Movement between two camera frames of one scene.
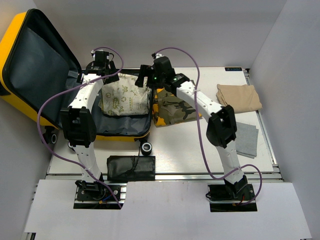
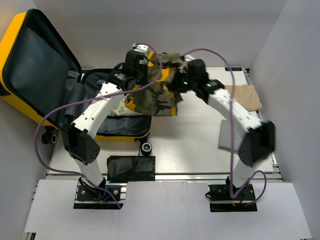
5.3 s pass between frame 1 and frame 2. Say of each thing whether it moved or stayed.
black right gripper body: moved
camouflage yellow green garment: moved
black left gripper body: moved
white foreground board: stayed
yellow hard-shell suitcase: stayed
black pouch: stayed
